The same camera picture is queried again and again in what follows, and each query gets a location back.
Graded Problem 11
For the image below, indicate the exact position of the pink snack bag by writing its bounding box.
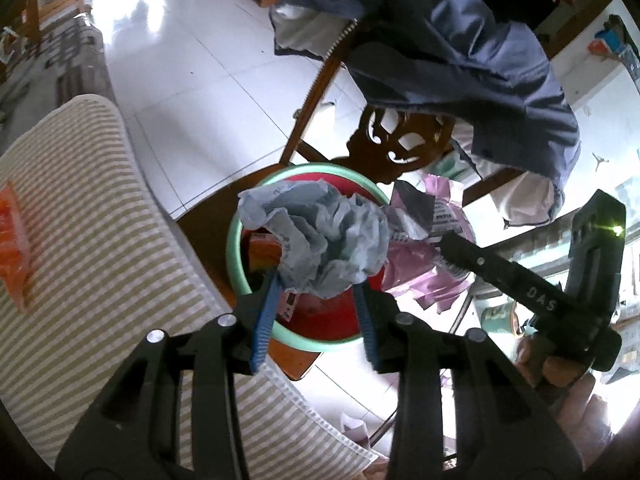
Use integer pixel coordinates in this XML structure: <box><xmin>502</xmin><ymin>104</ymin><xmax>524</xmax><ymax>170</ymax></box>
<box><xmin>381</xmin><ymin>174</ymin><xmax>475</xmax><ymax>313</ymax></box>

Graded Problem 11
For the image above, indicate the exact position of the navy blue jacket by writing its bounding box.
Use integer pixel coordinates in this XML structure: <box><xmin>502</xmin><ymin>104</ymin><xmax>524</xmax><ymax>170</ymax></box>
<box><xmin>269</xmin><ymin>0</ymin><xmax>580</xmax><ymax>226</ymax></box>

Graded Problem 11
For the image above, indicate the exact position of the striped beige table mat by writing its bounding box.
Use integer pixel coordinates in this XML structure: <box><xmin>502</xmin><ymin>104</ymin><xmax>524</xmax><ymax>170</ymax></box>
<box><xmin>1</xmin><ymin>94</ymin><xmax>376</xmax><ymax>479</ymax></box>

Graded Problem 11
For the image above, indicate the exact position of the grey paper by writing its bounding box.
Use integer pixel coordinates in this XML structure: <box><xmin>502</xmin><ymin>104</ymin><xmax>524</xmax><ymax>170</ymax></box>
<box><xmin>238</xmin><ymin>180</ymin><xmax>390</xmax><ymax>299</ymax></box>

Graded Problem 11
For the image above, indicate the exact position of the patterned grey rug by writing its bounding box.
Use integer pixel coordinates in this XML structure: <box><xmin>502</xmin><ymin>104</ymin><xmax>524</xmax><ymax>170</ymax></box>
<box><xmin>1</xmin><ymin>13</ymin><xmax>115</xmax><ymax>151</ymax></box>

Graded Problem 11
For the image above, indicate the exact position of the carved wooden chair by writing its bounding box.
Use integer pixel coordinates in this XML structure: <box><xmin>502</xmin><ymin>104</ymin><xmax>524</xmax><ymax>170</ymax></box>
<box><xmin>171</xmin><ymin>44</ymin><xmax>526</xmax><ymax>380</ymax></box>

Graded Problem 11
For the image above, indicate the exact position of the person's right hand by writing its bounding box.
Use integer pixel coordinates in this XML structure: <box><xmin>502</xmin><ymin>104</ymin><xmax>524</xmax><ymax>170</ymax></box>
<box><xmin>514</xmin><ymin>335</ymin><xmax>612</xmax><ymax>469</ymax></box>

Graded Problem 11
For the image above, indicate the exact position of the orange snack bag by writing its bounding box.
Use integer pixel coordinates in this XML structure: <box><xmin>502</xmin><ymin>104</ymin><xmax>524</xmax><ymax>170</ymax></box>
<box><xmin>0</xmin><ymin>181</ymin><xmax>30</xmax><ymax>313</ymax></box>

